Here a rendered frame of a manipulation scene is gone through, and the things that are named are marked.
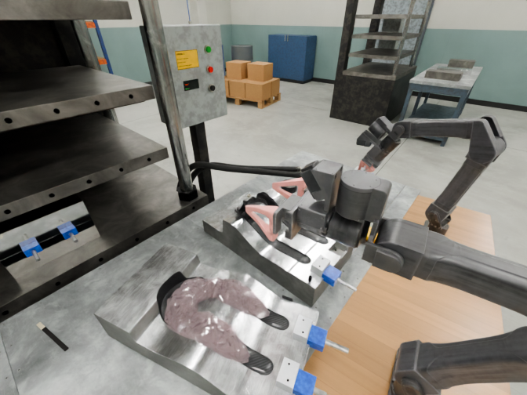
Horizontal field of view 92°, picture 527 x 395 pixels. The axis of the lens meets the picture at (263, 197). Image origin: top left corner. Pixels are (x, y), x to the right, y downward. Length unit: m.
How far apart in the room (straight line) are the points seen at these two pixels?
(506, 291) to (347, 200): 0.22
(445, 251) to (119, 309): 0.69
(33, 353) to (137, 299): 0.30
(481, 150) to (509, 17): 6.13
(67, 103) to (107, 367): 0.75
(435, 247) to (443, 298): 0.57
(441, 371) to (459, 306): 0.41
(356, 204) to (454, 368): 0.34
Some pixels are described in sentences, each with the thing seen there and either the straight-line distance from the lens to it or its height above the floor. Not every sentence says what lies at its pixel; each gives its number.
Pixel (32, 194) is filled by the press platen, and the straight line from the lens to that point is 1.09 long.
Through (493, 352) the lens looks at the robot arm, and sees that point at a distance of 0.58.
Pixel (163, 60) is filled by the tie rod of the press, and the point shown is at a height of 1.37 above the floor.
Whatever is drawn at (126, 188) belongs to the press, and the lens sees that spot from 1.48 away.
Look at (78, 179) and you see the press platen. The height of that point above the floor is 1.04.
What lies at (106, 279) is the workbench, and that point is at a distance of 1.01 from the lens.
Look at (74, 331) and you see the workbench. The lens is 0.94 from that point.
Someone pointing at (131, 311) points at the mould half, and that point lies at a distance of 0.76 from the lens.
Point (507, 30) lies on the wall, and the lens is 7.04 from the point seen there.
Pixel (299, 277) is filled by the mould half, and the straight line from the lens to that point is 0.77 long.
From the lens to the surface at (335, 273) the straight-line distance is 0.78.
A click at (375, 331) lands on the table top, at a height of 0.80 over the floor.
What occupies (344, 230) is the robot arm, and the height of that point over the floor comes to 1.21.
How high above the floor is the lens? 1.50
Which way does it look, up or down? 35 degrees down
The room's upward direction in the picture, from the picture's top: straight up
